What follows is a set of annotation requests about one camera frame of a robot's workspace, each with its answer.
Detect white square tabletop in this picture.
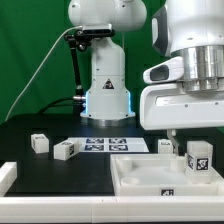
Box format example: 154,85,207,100
110,154,224,197

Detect grey camera on mount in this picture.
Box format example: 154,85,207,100
82,24,112,36

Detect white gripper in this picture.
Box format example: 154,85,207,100
140,83,224,155

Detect white obstacle wall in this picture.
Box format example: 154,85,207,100
0,162,224,224

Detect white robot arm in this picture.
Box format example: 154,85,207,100
68,0,224,136

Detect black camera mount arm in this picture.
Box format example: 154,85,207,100
64,30,115,102

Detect april tag sheet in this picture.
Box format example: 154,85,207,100
69,137,148,153

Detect white camera cable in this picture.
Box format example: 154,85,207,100
4,25,84,122

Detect black base cables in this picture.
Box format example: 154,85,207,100
38,97,83,115

